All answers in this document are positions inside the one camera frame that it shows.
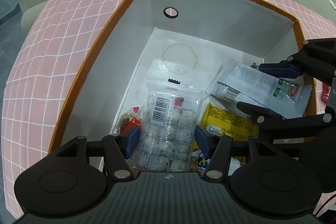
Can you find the white snack wrapper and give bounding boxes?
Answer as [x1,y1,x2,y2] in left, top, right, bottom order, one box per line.
[207,59,313,119]

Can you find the clear bag of white balls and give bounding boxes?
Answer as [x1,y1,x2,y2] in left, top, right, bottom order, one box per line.
[131,77,207,172]

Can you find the red snack bag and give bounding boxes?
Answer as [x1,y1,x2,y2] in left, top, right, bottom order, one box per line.
[321,83,331,103]

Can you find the yellow snack packet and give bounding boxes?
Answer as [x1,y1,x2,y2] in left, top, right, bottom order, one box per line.
[197,101,259,141]

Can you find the small red snack packet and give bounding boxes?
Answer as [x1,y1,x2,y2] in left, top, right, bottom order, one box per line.
[117,105,144,135]

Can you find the orange cardboard box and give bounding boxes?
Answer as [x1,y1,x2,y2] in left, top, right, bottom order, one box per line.
[47,0,318,180]

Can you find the pink checkered tablecloth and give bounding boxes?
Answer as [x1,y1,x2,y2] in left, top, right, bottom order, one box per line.
[1,0,335,218]

